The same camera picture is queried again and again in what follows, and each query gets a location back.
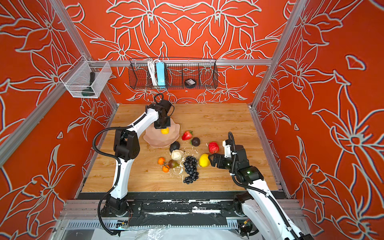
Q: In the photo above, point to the green red fig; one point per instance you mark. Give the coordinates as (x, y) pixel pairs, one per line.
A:
(173, 164)

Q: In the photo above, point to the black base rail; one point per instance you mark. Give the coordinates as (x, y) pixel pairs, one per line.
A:
(176, 209)

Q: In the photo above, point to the dark green brush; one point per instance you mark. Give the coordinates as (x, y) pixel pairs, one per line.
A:
(88, 91)

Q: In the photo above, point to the small yellow fruit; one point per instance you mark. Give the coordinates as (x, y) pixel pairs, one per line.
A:
(165, 131)

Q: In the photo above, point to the dark avocado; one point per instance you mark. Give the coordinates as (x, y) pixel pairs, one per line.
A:
(174, 146)

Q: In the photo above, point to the red strawberry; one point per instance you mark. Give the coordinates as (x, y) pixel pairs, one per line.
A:
(187, 135)

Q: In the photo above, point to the black wire wall basket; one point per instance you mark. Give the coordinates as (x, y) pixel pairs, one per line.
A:
(143, 73)

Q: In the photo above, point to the light blue box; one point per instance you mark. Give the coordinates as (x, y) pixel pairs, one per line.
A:
(160, 66)

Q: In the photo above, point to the pink scalloped fruit bowl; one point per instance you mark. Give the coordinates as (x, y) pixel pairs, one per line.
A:
(156, 139)

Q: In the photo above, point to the dark grape bunch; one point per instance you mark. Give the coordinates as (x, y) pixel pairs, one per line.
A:
(191, 165)

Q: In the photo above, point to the red apple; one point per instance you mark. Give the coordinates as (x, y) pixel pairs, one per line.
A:
(213, 147)

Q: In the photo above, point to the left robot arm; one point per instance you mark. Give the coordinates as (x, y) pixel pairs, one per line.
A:
(126, 148)

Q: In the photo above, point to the dark purple mangosteen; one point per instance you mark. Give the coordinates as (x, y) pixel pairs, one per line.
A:
(195, 141)

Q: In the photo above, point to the small orange tangerine upper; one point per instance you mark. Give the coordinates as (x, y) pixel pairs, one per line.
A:
(161, 161)

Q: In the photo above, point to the small orange tangerine lower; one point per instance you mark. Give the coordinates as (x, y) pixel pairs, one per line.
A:
(166, 169)

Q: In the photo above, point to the small orange tangerine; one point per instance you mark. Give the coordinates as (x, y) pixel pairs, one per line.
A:
(161, 161)
(166, 169)

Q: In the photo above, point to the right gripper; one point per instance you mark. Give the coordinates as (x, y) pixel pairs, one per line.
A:
(221, 164)

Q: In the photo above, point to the large yellow lemon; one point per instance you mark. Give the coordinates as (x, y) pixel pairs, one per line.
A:
(204, 160)

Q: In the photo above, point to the beige garlic bulb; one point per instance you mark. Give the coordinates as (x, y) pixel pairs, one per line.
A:
(177, 155)

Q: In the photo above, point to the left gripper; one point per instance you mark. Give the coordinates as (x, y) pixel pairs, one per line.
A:
(168, 124)

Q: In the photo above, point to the clear plastic wall bin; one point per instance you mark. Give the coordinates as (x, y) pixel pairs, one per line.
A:
(77, 77)

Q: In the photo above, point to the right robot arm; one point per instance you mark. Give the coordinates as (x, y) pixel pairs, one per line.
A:
(258, 204)

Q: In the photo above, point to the black round device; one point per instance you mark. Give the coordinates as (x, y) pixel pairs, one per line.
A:
(190, 83)

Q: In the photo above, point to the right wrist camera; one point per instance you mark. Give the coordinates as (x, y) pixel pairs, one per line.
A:
(229, 149)

